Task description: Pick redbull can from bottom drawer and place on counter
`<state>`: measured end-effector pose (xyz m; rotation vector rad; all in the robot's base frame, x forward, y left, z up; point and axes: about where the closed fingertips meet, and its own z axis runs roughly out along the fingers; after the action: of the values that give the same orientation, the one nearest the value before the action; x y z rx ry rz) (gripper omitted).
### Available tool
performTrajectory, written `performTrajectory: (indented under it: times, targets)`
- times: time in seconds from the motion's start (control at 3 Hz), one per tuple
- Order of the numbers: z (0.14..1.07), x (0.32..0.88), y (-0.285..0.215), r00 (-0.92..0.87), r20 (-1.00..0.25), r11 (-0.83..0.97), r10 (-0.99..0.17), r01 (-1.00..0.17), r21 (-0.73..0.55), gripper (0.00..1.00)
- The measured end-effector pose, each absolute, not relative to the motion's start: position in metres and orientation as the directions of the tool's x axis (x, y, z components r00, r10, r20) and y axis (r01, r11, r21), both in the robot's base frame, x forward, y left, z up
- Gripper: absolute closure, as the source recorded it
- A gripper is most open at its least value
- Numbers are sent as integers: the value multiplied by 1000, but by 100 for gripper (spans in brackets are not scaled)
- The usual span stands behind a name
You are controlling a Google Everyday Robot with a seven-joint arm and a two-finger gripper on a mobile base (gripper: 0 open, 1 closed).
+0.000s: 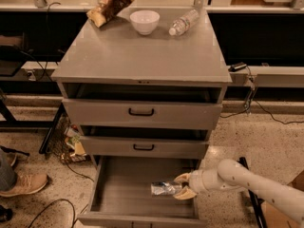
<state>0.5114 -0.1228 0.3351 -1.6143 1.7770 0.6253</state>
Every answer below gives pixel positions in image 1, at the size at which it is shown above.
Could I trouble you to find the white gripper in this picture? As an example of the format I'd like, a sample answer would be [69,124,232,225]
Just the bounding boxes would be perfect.
[174,169,220,200]

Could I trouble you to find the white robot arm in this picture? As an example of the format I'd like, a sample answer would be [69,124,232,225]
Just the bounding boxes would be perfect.
[174,159,304,228]

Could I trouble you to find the grey bottom drawer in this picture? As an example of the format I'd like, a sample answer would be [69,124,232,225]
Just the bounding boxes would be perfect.
[78,157,206,228]

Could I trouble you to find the grey drawer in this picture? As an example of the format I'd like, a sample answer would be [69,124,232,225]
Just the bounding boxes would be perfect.
[78,157,206,228]
[63,84,222,130]
[81,126,209,159]

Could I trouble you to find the grey drawer cabinet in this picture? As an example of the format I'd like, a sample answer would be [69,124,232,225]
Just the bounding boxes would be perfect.
[51,6,234,163]

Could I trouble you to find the grey middle drawer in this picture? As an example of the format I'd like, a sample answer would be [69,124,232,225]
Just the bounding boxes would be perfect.
[81,126,209,159]

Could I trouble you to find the grey top drawer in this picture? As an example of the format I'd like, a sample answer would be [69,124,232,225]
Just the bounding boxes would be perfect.
[63,84,222,130]

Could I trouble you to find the black metal stand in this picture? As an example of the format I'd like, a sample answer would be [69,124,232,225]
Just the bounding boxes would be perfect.
[237,157,269,228]

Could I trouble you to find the cardboard box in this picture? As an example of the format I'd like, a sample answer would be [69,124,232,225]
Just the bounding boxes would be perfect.
[261,171,304,228]

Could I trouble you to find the black power adapter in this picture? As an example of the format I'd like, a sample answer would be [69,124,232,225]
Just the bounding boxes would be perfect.
[229,62,247,72]

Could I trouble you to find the tan sneaker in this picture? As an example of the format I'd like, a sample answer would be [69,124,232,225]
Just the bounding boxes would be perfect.
[0,174,48,198]

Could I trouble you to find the clear plastic water bottle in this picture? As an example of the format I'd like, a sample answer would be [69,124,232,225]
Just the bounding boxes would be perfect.
[169,9,200,36]

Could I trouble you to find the white bowl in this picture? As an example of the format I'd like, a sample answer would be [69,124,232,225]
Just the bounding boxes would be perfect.
[129,10,160,35]

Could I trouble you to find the brown chip bag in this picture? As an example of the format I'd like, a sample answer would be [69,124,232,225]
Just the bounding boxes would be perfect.
[86,0,134,28]

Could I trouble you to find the black floor cable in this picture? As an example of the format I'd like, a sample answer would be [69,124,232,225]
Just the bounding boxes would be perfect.
[27,161,96,228]

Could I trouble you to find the wire basket with items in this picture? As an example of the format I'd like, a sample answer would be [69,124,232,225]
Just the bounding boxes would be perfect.
[47,116,87,164]

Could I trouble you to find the black table leg frame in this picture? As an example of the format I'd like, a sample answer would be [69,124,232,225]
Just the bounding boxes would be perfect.
[0,94,65,154]

